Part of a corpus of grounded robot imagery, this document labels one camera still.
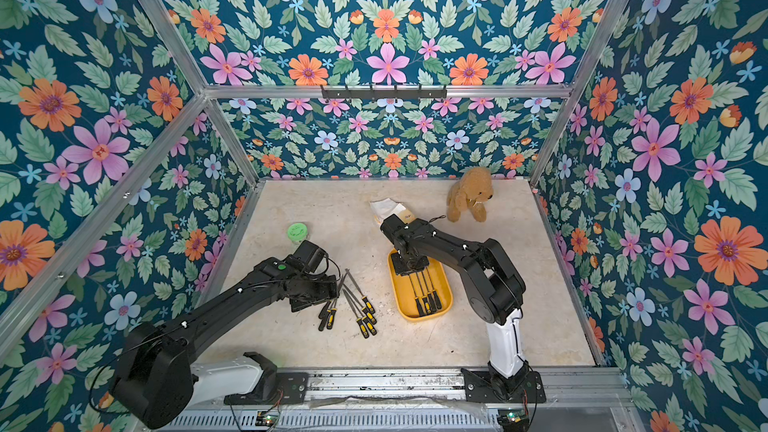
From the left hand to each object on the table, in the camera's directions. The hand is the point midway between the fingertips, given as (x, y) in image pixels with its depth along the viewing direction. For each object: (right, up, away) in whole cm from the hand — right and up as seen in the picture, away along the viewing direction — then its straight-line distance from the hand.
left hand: (334, 296), depth 83 cm
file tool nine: (+6, -7, +1) cm, 10 cm away
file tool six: (+8, -2, +5) cm, 10 cm away
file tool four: (+24, -4, +3) cm, 25 cm away
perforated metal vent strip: (+4, -26, -13) cm, 29 cm away
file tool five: (-3, -6, +3) cm, 7 cm away
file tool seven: (+11, -8, +1) cm, 14 cm away
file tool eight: (+10, -9, 0) cm, 14 cm away
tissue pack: (+13, +25, +24) cm, 38 cm away
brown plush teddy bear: (+41, +30, +12) cm, 52 cm away
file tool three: (+26, -2, +5) cm, 26 cm away
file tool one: (+29, -1, +7) cm, 30 cm away
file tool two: (+28, -3, +5) cm, 28 cm away
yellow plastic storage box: (+20, -3, +3) cm, 21 cm away
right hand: (+21, +6, +9) cm, 24 cm away
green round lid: (-16, +17, +15) cm, 28 cm away
